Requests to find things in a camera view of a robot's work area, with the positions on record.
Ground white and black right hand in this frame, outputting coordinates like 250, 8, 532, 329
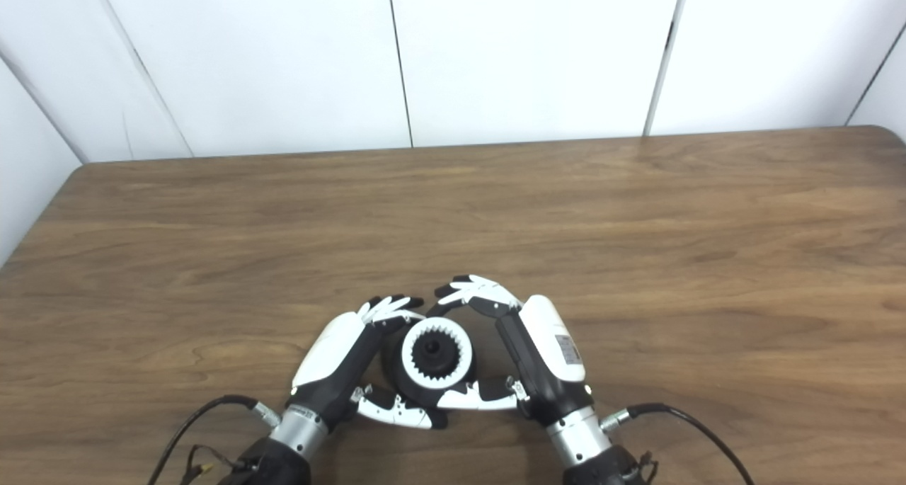
427, 275, 595, 426

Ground white toothed ring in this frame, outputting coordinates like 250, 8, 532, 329
401, 317, 474, 390

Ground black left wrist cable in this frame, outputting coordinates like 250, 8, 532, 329
147, 395, 282, 485

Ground white and black left hand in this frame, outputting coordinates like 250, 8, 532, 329
287, 295, 448, 430

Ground thin left arm wires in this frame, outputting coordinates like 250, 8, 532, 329
180, 444, 259, 485

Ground round black part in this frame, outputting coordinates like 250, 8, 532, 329
382, 315, 478, 409

